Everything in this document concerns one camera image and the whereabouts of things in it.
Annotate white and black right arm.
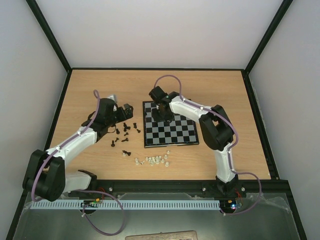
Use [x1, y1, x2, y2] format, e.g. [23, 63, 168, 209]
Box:
[149, 86, 239, 196]

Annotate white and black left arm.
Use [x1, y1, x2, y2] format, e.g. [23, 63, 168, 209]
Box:
[22, 95, 134, 202]

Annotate white chess pieces cluster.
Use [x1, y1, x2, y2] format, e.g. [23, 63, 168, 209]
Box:
[145, 154, 168, 166]

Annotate small circuit board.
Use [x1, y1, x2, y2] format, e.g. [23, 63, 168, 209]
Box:
[225, 198, 244, 210]

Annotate black and grey chessboard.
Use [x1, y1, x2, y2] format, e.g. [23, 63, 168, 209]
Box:
[142, 101, 199, 148]

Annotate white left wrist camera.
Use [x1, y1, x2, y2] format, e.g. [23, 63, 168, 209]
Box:
[107, 94, 118, 103]

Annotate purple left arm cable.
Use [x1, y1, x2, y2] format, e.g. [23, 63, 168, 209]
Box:
[31, 89, 125, 236]

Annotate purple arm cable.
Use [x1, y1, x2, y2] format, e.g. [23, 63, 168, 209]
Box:
[153, 74, 263, 216]
[31, 89, 125, 236]

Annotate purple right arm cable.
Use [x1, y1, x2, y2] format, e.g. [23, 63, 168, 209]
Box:
[153, 74, 263, 216]

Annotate light blue cable duct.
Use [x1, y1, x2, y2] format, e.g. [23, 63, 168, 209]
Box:
[30, 199, 221, 211]

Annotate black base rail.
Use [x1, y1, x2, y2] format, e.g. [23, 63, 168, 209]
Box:
[24, 179, 291, 198]

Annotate black enclosure frame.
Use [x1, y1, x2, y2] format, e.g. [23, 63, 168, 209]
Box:
[4, 0, 320, 240]

